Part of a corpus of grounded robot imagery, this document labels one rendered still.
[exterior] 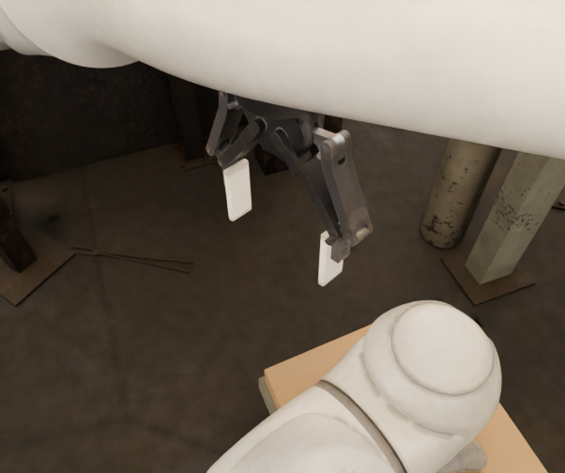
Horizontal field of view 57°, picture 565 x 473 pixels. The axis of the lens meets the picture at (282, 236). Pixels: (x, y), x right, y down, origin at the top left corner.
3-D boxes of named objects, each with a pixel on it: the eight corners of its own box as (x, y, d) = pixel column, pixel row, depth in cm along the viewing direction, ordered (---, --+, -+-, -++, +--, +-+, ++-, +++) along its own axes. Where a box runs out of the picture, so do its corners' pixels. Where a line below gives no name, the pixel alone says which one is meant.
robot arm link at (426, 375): (494, 418, 69) (564, 351, 51) (398, 512, 63) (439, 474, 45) (405, 330, 77) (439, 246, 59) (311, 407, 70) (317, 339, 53)
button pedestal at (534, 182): (432, 262, 140) (510, 58, 92) (505, 236, 146) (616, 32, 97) (465, 310, 131) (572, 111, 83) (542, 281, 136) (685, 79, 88)
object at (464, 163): (412, 222, 149) (460, 62, 108) (448, 211, 152) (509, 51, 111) (434, 253, 142) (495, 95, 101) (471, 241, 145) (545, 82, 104)
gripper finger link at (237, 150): (262, 132, 45) (253, 118, 44) (216, 173, 54) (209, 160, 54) (294, 114, 47) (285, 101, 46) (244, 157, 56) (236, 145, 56)
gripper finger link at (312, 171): (297, 116, 46) (307, 112, 45) (355, 224, 48) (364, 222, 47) (267, 134, 44) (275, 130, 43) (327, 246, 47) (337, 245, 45)
